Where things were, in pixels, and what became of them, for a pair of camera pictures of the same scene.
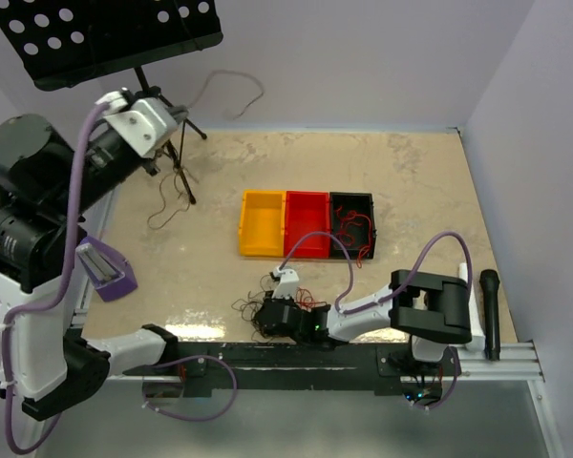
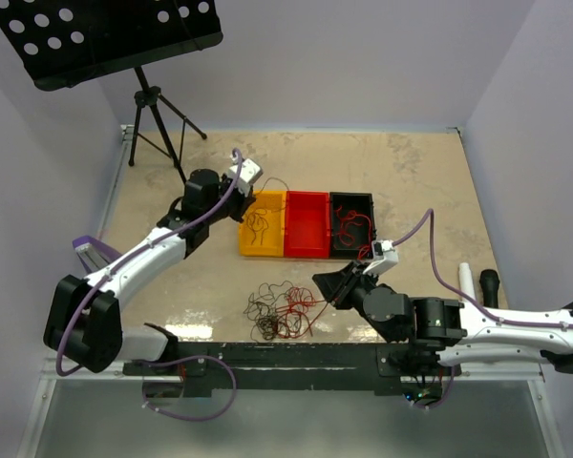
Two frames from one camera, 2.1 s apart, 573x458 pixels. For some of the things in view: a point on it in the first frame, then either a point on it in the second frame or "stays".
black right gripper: x=289 y=301 -> x=337 y=286
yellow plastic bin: x=262 y=226 stays
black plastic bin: x=351 y=219 stays
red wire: x=347 y=238 stays
